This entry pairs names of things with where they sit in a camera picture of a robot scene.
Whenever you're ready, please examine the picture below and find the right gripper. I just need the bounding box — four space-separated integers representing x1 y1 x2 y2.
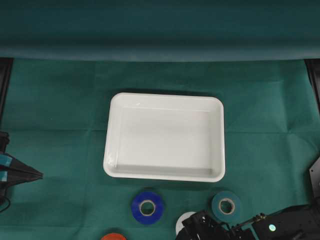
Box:
176 211 239 240

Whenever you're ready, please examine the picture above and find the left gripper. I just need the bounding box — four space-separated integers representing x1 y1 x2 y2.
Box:
0 132 43 198

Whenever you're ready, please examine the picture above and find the white tape roll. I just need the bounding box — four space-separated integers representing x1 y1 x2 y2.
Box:
175 211 197 236

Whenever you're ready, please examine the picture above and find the blue tape roll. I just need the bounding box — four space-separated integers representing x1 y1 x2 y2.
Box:
131 191 165 225

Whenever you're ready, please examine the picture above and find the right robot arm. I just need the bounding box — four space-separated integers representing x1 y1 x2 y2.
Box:
176 159 320 240

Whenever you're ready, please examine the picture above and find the green tape roll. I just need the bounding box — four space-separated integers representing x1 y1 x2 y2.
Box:
211 190 243 223

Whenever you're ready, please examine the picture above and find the orange tape roll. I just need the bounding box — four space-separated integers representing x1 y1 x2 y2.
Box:
100 232 127 240

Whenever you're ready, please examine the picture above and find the green table cloth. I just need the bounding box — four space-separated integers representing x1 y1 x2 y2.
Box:
0 58 320 240

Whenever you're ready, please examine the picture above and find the white plastic tray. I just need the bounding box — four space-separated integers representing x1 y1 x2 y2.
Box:
103 92 226 183

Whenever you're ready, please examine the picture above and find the green backdrop curtain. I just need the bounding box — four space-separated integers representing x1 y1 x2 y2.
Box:
0 0 320 62

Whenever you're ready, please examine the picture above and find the black camera cable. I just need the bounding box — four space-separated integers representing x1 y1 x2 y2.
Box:
0 194 11 213

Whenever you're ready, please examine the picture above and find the black table frame rail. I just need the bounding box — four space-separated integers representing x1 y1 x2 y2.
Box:
304 58 320 110

